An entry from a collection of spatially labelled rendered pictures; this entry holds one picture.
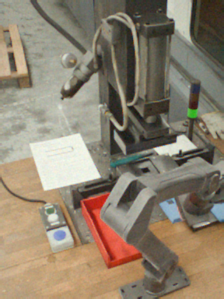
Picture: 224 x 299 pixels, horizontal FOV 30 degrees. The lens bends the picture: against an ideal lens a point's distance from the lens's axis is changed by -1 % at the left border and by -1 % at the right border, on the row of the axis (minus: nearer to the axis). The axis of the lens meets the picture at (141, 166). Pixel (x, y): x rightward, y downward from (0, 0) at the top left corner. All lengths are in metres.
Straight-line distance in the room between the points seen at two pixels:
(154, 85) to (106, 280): 0.58
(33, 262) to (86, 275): 0.17
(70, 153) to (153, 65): 0.62
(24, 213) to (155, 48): 0.69
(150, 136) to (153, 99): 0.12
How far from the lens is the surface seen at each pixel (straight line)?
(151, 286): 1.19
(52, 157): 1.68
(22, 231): 1.42
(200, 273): 1.28
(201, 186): 1.02
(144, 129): 1.31
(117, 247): 1.32
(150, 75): 1.23
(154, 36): 1.18
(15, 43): 4.66
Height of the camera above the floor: 1.92
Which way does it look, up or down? 39 degrees down
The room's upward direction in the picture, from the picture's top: 1 degrees clockwise
